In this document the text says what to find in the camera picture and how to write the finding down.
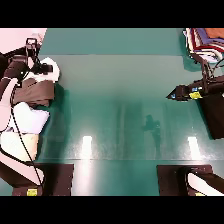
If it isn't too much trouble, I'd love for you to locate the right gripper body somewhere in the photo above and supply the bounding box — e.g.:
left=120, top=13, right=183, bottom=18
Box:
left=174, top=84, right=204, bottom=102

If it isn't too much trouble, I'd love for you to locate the white garment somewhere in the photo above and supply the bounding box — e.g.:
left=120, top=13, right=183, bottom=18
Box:
left=0, top=28, right=48, bottom=55

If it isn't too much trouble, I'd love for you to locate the heap of clothes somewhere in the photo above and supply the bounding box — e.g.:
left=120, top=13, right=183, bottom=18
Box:
left=182, top=28, right=224, bottom=65

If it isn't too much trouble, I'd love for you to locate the blue garment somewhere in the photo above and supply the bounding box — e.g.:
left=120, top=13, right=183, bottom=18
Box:
left=194, top=28, right=224, bottom=47

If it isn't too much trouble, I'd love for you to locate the orange garment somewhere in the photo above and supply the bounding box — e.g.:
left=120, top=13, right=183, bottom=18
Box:
left=203, top=28, right=224, bottom=39

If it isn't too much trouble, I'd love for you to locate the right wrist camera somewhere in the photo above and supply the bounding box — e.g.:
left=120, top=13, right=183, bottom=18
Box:
left=190, top=52, right=215, bottom=96

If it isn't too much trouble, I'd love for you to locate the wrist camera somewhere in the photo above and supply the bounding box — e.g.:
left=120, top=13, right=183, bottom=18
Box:
left=24, top=37, right=39, bottom=60
left=190, top=52, right=215, bottom=96

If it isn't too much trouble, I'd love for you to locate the black cable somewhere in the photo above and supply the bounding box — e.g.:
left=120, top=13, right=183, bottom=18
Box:
left=212, top=57, right=224, bottom=70
left=8, top=79, right=45, bottom=188

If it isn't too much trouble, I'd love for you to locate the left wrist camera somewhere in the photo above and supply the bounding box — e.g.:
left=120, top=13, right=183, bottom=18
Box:
left=24, top=37, right=39, bottom=60

